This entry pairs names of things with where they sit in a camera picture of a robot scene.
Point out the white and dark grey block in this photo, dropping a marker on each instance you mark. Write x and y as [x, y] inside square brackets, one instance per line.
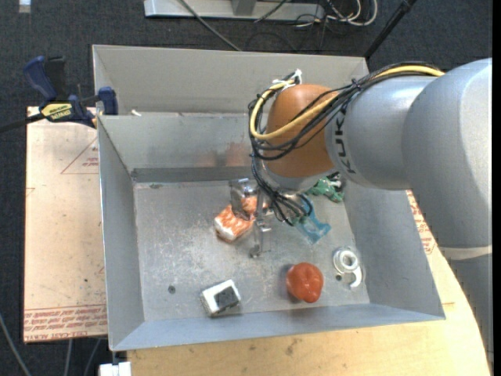
[221, 298]

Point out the brown cardboard board, red print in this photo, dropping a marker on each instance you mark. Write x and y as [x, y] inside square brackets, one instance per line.
[62, 210]

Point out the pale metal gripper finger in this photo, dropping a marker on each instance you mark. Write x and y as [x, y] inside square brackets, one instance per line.
[261, 241]
[242, 194]

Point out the grey metal bin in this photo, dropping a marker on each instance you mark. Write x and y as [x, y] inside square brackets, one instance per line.
[188, 249]

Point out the green toy animal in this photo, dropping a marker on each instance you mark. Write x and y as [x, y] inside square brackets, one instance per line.
[326, 190]

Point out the orange and white toy food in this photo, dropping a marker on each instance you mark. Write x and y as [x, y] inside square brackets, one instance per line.
[231, 225]

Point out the blue clear plastic piece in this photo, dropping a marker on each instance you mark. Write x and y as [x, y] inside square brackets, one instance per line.
[315, 229]

